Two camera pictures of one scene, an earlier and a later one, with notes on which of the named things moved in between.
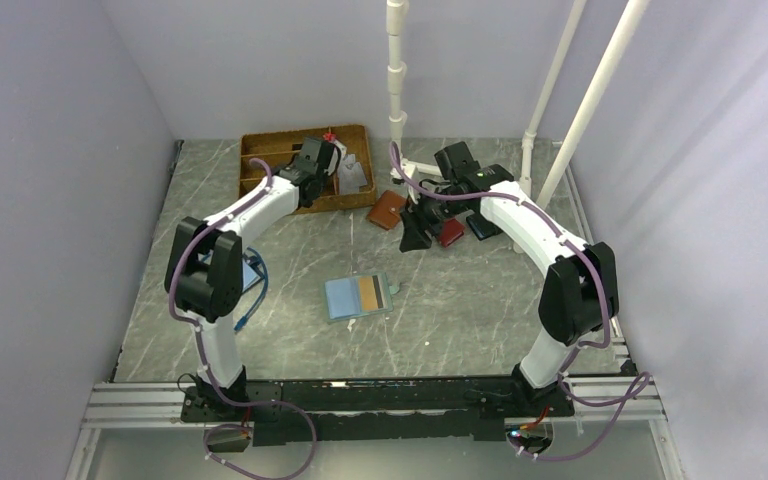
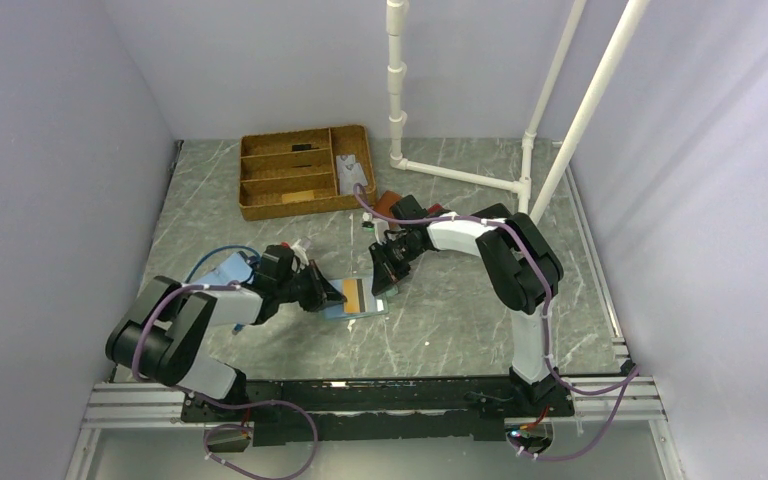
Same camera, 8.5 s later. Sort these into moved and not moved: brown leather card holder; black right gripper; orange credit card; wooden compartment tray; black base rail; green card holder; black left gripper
Moved: black left gripper; orange credit card; black right gripper
Not moved: green card holder; brown leather card holder; black base rail; wooden compartment tray
